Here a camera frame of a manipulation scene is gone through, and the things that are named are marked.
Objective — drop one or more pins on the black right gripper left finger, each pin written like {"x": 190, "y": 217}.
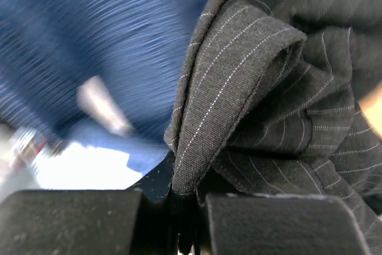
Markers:
{"x": 131, "y": 221}

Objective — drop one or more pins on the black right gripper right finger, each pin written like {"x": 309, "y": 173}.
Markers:
{"x": 233, "y": 223}

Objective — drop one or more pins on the dark pinstriped shirt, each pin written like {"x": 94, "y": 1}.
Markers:
{"x": 269, "y": 97}

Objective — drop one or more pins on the blue checked shirt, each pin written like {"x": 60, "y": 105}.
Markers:
{"x": 49, "y": 48}

